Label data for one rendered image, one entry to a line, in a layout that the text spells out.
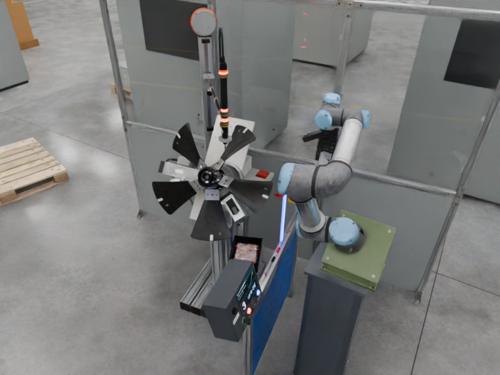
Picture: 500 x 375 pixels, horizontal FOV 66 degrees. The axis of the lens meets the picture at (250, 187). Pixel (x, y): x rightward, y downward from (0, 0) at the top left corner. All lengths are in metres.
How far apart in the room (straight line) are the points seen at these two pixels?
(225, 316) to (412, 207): 1.72
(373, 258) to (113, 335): 1.92
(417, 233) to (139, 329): 2.08
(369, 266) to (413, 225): 1.08
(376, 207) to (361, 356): 1.01
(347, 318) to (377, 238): 0.46
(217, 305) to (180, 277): 1.80
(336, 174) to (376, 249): 0.64
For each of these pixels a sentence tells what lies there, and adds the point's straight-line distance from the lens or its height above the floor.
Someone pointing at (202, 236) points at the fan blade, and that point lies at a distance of 2.19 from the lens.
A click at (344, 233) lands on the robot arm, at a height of 1.33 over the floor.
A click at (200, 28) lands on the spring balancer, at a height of 1.85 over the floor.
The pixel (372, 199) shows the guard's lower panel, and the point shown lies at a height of 0.81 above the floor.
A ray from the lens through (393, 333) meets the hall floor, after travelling 3.11.
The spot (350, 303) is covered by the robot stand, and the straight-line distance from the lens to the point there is 2.02.
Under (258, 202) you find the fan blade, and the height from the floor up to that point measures 1.15.
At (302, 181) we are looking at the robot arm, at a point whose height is 1.67.
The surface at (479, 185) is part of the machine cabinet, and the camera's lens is 4.57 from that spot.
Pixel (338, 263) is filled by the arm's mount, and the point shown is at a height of 1.08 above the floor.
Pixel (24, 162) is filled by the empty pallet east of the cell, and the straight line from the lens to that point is 4.97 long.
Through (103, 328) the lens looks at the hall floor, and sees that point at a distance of 3.12.
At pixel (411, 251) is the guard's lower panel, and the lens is 3.08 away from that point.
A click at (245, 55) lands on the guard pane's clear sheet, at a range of 2.65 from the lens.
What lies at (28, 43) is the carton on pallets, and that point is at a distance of 10.00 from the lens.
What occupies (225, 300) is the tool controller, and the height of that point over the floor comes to 1.25.
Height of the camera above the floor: 2.43
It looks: 35 degrees down
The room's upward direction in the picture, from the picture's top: 1 degrees clockwise
